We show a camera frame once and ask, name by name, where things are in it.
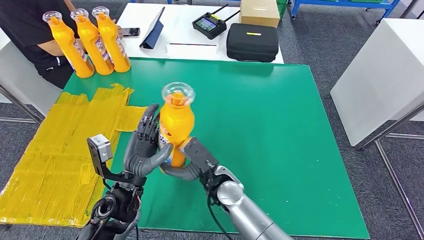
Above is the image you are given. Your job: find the long white box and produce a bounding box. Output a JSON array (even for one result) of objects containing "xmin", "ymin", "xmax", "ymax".
[{"xmin": 165, "ymin": 42, "xmax": 219, "ymax": 61}]

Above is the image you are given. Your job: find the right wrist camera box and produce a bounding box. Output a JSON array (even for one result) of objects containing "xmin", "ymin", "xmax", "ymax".
[{"xmin": 181, "ymin": 136, "xmax": 220, "ymax": 175}]

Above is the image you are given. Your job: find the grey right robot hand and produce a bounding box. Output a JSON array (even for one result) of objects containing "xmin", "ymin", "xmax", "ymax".
[{"xmin": 160, "ymin": 162, "xmax": 204, "ymax": 182}]

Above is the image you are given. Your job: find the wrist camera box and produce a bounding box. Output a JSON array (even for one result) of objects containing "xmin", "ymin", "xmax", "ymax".
[
  {"xmin": 86, "ymin": 134, "xmax": 114, "ymax": 178},
  {"xmin": 181, "ymin": 136, "xmax": 220, "ymax": 175}
]

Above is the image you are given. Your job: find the orange bottle clear cap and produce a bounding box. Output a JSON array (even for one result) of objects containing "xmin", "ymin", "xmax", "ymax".
[
  {"xmin": 91, "ymin": 6, "xmax": 131, "ymax": 73},
  {"xmin": 42, "ymin": 10, "xmax": 95, "ymax": 79},
  {"xmin": 158, "ymin": 82, "xmax": 196, "ymax": 175},
  {"xmin": 70, "ymin": 8, "xmax": 115, "ymax": 76}
]

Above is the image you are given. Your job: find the black smartphone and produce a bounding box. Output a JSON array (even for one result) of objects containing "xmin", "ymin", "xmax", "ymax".
[{"xmin": 120, "ymin": 27, "xmax": 141, "ymax": 38}]

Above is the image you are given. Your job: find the yellow tape sheet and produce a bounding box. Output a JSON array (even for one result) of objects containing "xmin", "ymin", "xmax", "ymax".
[{"xmin": 0, "ymin": 83, "xmax": 148, "ymax": 229}]

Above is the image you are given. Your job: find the brown cardboard box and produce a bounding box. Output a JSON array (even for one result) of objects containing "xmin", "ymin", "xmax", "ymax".
[{"xmin": 239, "ymin": 0, "xmax": 281, "ymax": 29}]

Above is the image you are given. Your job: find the person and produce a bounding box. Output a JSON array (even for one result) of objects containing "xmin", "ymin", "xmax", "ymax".
[{"xmin": 0, "ymin": 0, "xmax": 123, "ymax": 90}]

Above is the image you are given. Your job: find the grey metal table frame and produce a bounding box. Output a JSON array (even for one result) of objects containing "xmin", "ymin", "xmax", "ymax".
[
  {"xmin": 359, "ymin": 104, "xmax": 424, "ymax": 240},
  {"xmin": 0, "ymin": 84, "xmax": 44, "ymax": 125}
]

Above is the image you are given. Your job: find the tablet in blue cover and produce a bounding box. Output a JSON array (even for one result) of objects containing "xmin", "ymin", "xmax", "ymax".
[{"xmin": 139, "ymin": 6, "xmax": 166, "ymax": 50}]

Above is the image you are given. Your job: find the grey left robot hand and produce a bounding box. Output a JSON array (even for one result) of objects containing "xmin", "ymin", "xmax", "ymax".
[{"xmin": 123, "ymin": 103, "xmax": 174, "ymax": 178}]

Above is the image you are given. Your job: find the black remote controller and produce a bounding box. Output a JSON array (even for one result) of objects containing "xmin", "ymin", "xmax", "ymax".
[{"xmin": 192, "ymin": 3, "xmax": 242, "ymax": 41}]

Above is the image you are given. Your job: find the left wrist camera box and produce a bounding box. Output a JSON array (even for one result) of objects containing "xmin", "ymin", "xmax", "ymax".
[{"xmin": 86, "ymin": 134, "xmax": 114, "ymax": 178}]

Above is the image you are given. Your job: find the white table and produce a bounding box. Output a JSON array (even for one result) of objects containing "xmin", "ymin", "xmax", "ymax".
[
  {"xmin": 330, "ymin": 18, "xmax": 424, "ymax": 147},
  {"xmin": 0, "ymin": 26, "xmax": 64, "ymax": 117},
  {"xmin": 100, "ymin": 2, "xmax": 285, "ymax": 64}
]

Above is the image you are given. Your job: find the blue metal rack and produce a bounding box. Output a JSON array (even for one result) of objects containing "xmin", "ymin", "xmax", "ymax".
[{"xmin": 290, "ymin": 0, "xmax": 402, "ymax": 26}]

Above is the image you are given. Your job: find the green table mat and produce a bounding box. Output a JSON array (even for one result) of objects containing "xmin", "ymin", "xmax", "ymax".
[{"xmin": 62, "ymin": 56, "xmax": 370, "ymax": 239}]

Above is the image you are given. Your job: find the black carrying case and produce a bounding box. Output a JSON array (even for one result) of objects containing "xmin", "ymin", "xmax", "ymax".
[{"xmin": 226, "ymin": 23, "xmax": 280, "ymax": 63}]

